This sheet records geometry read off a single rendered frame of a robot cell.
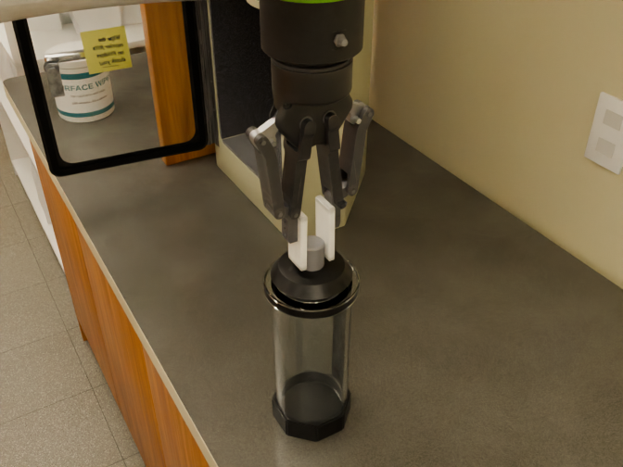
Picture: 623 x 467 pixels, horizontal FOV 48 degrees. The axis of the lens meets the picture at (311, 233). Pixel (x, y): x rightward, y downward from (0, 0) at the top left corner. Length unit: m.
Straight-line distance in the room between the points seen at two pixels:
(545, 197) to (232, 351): 0.63
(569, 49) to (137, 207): 0.81
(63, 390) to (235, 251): 1.25
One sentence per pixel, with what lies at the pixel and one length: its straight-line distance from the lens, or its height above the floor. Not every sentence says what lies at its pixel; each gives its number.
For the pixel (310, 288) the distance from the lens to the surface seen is 0.74.
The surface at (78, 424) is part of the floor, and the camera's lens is 2.24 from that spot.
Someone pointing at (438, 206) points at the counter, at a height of 0.94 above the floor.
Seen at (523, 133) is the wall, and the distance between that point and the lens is 1.31.
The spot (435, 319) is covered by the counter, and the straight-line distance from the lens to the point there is 1.08.
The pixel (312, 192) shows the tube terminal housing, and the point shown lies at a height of 1.03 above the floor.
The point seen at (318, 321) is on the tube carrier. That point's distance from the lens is 0.76.
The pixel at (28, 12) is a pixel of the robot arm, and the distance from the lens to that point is 0.51.
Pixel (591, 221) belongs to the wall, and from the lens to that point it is 1.26.
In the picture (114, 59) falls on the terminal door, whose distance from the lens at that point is 1.31.
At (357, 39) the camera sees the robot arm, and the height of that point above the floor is 1.45.
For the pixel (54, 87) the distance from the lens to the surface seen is 1.29.
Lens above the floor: 1.66
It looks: 36 degrees down
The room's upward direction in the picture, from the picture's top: straight up
